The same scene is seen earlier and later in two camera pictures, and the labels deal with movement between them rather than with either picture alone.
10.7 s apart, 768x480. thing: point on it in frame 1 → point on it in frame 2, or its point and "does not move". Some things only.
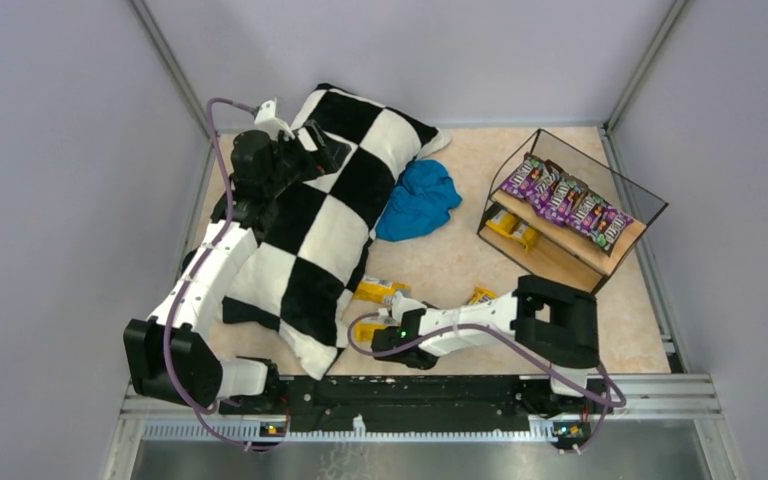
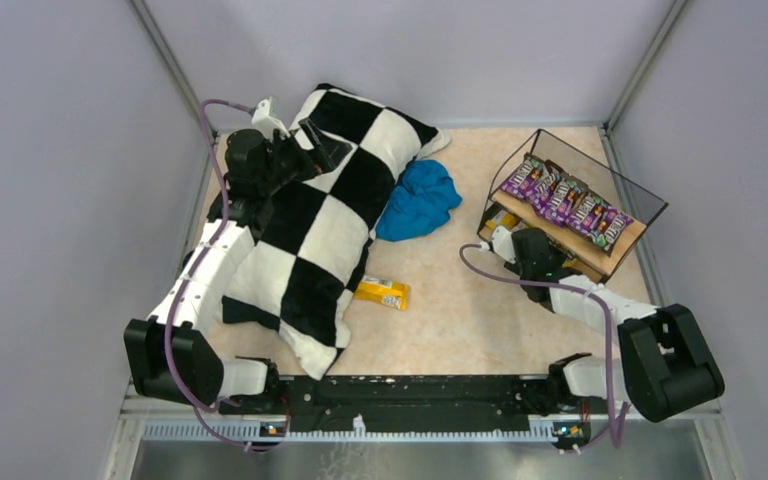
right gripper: (376, 331) → (539, 263)
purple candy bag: (566, 195) does not move
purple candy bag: (587, 213) does not move
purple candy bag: (611, 224) does not move
